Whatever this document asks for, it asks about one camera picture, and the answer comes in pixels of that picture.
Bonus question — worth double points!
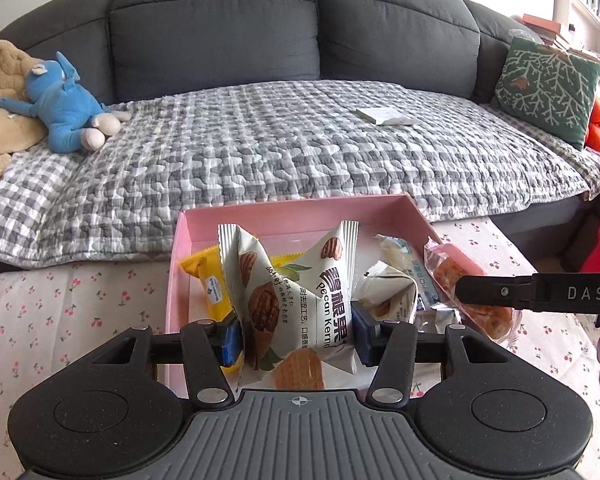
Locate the white nut snack bag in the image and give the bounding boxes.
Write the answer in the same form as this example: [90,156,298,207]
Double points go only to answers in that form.
[353,260,418,323]

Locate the white pecan kernel bag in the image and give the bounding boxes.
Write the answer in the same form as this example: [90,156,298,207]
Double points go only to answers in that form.
[218,220,358,390]

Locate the yellow cracker packet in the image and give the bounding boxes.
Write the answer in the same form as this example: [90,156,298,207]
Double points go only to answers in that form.
[177,245,304,376]

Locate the clear bread packet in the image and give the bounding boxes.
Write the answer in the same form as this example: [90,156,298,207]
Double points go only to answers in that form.
[376,234,440,310]

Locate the pink and silver box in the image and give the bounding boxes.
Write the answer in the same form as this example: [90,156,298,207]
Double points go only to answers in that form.
[164,194,481,399]

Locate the orange plush pumpkin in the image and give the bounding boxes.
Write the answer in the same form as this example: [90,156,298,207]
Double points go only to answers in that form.
[584,96,600,153]

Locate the cherry print tablecloth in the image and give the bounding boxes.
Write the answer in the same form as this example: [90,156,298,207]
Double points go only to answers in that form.
[0,216,600,480]

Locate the grey checkered quilt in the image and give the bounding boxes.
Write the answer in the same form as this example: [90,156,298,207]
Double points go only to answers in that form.
[0,80,600,269]

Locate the green patterned cushion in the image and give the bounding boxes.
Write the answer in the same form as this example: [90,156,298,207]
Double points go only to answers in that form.
[495,36,600,150]

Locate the white packet on quilt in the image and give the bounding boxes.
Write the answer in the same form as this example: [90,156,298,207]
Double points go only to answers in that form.
[353,107,418,126]

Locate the blue plush toy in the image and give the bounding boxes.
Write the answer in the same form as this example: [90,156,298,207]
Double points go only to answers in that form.
[0,51,131,154]

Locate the beige quilted jacket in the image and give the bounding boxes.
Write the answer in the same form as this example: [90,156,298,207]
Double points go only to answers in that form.
[0,38,48,191]

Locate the dark grey sofa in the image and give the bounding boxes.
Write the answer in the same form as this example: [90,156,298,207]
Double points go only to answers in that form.
[1,0,600,250]

